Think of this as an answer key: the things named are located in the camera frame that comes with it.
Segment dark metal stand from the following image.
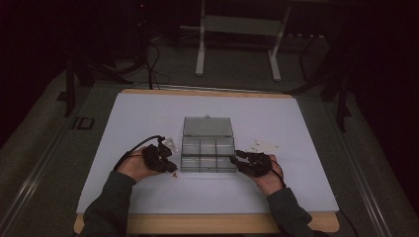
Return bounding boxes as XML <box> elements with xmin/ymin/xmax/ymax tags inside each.
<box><xmin>56</xmin><ymin>48</ymin><xmax>134</xmax><ymax>119</ymax></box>
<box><xmin>286</xmin><ymin>31</ymin><xmax>353</xmax><ymax>133</ymax></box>

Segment person's left hand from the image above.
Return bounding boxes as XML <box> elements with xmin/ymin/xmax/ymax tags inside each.
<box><xmin>116</xmin><ymin>146</ymin><xmax>160</xmax><ymax>183</ymax></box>

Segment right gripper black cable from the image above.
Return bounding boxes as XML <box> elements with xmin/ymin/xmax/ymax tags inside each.
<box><xmin>270</xmin><ymin>159</ymin><xmax>289</xmax><ymax>190</ymax></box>

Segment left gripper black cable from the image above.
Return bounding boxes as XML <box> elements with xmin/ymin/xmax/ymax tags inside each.
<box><xmin>113</xmin><ymin>134</ymin><xmax>166</xmax><ymax>172</ymax></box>

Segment wooden table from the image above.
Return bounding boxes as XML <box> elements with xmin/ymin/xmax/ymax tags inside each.
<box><xmin>73</xmin><ymin>88</ymin><xmax>340</xmax><ymax>235</ymax></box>

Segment metal floor rail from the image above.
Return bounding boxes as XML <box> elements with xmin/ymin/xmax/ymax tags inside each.
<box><xmin>324</xmin><ymin>98</ymin><xmax>394</xmax><ymax>237</ymax></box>
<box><xmin>0</xmin><ymin>118</ymin><xmax>78</xmax><ymax>233</ymax></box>

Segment black floor cables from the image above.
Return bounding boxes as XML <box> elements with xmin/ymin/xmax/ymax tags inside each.
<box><xmin>131</xmin><ymin>39</ymin><xmax>172</xmax><ymax>91</ymax></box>

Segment white metal stand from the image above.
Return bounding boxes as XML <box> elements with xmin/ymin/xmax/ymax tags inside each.
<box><xmin>180</xmin><ymin>0</ymin><xmax>293</xmax><ymax>83</ymax></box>

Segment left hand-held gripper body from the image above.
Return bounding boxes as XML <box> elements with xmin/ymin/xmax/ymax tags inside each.
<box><xmin>141</xmin><ymin>136</ymin><xmax>180</xmax><ymax>174</ymax></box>

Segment white table mat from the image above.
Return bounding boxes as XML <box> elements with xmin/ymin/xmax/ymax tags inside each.
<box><xmin>76</xmin><ymin>92</ymin><xmax>340</xmax><ymax>215</ymax></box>

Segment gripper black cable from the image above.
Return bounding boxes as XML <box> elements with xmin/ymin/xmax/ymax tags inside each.
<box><xmin>270</xmin><ymin>159</ymin><xmax>289</xmax><ymax>190</ymax></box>
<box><xmin>113</xmin><ymin>134</ymin><xmax>166</xmax><ymax>172</ymax></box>

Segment clear plastic compartment box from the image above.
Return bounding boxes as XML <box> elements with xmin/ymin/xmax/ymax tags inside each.
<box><xmin>180</xmin><ymin>115</ymin><xmax>238</xmax><ymax>174</ymax></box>

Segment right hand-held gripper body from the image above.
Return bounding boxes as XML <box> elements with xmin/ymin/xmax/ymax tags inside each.
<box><xmin>237</xmin><ymin>140</ymin><xmax>282</xmax><ymax>179</ymax></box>

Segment person's right hand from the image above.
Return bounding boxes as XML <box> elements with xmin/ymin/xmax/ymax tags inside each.
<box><xmin>250</xmin><ymin>154</ymin><xmax>285</xmax><ymax>198</ymax></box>

